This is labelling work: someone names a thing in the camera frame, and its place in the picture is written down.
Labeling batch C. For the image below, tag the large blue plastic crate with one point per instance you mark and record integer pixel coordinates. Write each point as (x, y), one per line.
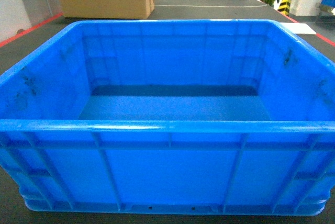
(201, 117)

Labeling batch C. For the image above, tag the yellow black striped bollard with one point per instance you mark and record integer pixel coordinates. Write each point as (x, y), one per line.
(284, 7)

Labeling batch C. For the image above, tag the white paper sheet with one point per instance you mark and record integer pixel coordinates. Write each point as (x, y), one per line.
(299, 28)

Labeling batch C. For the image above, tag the blue bin on rack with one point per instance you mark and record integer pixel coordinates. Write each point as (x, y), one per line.
(330, 3)

